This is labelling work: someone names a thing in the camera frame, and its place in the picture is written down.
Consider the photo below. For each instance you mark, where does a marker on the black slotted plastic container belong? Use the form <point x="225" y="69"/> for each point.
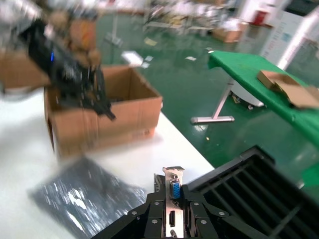
<point x="259" y="155"/>

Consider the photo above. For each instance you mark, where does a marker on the open brown cardboard box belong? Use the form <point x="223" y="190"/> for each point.
<point x="124" y="117"/>

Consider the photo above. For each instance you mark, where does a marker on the red cabinet box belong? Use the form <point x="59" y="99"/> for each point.
<point x="259" y="17"/>

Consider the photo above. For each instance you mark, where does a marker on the graphics card with blue port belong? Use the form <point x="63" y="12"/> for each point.
<point x="174" y="189"/>

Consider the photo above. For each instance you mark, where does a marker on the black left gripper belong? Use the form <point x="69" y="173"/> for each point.
<point x="67" y="74"/>

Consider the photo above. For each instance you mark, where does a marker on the flat opened cardboard carton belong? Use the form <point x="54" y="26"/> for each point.
<point x="294" y="92"/>

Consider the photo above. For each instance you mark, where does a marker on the silver antistatic bag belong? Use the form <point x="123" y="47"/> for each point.
<point x="82" y="196"/>

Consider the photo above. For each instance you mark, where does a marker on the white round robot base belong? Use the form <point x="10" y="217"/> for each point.
<point x="246" y="95"/>

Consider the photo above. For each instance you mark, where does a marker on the cardboard box with plastic wrap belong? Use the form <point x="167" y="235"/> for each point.
<point x="228" y="36"/>

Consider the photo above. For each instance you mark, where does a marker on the green tablecloth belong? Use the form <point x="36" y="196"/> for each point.
<point x="249" y="69"/>

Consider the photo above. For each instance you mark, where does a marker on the white table leg with foot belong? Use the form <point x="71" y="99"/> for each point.
<point x="219" y="107"/>

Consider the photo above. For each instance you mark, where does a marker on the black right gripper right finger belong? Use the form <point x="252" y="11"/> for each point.
<point x="204" y="224"/>

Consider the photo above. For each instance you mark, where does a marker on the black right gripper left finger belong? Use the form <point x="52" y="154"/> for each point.
<point x="147" y="219"/>

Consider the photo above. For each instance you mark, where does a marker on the white pedestal robot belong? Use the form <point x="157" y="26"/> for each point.
<point x="281" y="37"/>

